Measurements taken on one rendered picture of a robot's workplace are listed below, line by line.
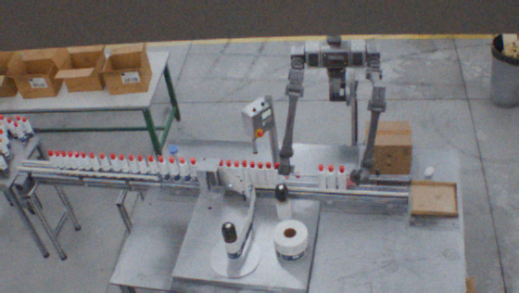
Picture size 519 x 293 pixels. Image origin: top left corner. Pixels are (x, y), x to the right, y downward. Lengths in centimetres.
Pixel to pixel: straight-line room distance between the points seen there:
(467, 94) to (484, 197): 138
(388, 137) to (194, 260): 144
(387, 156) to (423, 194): 34
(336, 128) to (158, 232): 236
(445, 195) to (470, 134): 178
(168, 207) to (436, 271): 177
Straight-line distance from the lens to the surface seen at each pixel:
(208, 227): 382
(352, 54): 400
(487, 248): 482
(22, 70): 571
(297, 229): 353
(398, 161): 397
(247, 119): 363
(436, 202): 394
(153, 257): 383
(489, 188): 525
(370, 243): 370
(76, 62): 562
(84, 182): 444
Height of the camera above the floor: 375
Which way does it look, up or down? 42 degrees down
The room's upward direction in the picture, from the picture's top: 9 degrees counter-clockwise
